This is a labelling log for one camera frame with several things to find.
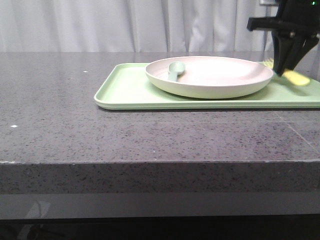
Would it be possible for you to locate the light green rectangular tray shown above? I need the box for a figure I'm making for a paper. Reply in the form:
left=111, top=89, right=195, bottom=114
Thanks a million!
left=94, top=63, right=320, bottom=110

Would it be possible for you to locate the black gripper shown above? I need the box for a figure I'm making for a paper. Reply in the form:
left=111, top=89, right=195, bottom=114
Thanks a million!
left=247, top=0, right=320, bottom=76

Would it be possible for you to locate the white pleated curtain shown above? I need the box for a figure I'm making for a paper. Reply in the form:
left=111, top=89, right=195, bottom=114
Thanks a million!
left=0, top=0, right=276, bottom=52

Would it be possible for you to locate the pale green plastic spoon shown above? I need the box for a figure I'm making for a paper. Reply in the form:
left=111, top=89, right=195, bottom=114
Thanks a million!
left=167, top=61, right=186, bottom=82

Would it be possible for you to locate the yellow plastic fork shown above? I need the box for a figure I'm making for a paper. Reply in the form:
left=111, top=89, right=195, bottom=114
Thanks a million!
left=264, top=57, right=311, bottom=87

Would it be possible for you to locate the cream round plate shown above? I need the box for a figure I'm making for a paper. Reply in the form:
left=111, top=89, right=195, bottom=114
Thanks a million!
left=145, top=56, right=274, bottom=99

